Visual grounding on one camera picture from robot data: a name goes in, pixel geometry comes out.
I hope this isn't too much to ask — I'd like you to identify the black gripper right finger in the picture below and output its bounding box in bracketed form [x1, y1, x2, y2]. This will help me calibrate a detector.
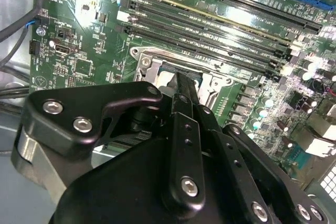
[186, 78, 329, 224]

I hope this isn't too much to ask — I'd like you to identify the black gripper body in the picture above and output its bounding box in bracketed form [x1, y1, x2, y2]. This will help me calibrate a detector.
[51, 137, 250, 224]

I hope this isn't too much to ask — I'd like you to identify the silver CPU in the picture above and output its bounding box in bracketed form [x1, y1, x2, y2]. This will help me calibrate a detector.
[154, 62, 204, 91]

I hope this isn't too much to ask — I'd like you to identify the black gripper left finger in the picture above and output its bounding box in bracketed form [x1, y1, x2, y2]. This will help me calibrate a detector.
[12, 73, 207, 213]

